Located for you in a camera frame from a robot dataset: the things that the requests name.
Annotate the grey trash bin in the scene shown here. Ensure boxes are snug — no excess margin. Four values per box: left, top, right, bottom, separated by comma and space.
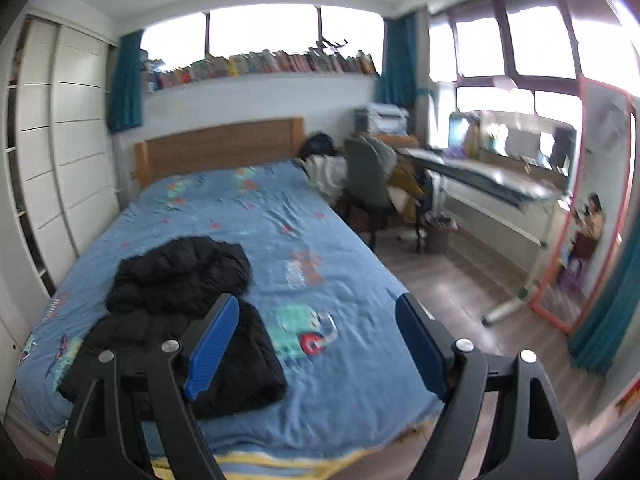
424, 212, 459, 255

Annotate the white wardrobe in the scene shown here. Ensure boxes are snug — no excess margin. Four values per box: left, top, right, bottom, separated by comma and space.
5, 17, 121, 297

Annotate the model airplane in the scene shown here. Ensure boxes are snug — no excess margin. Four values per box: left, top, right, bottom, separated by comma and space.
311, 37, 352, 57

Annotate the yellow garment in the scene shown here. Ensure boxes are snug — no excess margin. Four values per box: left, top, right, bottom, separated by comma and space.
389, 162, 429, 212

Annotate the white cloth pile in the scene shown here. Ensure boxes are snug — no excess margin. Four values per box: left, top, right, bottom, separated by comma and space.
304, 154, 349, 202

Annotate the black puffer coat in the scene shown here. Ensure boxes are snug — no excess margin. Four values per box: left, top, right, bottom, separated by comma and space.
58, 236, 289, 421

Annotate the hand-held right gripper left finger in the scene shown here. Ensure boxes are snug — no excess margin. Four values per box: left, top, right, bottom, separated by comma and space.
54, 292, 241, 480

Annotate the bed with blue printed sheet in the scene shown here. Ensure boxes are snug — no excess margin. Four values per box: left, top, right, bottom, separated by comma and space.
15, 157, 447, 462

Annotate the white printer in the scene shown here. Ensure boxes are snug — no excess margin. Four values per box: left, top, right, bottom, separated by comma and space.
354, 102, 411, 136

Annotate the grey office chair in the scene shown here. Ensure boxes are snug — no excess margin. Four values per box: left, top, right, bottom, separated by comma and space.
343, 136, 399, 252

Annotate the long grey desk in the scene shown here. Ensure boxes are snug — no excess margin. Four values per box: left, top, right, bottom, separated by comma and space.
397, 146, 572, 327

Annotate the teal curtain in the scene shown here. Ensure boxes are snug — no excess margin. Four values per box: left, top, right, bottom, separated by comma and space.
107, 30, 146, 134
567, 240, 640, 379
375, 12, 419, 106

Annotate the wooden headboard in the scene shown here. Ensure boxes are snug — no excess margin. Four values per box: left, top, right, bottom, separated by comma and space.
132, 117, 307, 190

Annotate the row of books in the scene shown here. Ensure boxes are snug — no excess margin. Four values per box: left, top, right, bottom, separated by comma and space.
142, 48, 379, 94

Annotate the pink framed mirror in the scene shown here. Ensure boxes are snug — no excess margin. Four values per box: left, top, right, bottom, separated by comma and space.
529, 77, 640, 337

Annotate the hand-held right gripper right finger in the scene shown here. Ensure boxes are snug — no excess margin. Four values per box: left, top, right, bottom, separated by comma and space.
394, 292, 581, 480

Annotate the black backpack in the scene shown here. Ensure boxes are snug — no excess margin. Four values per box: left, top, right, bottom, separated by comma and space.
300, 132, 336, 159

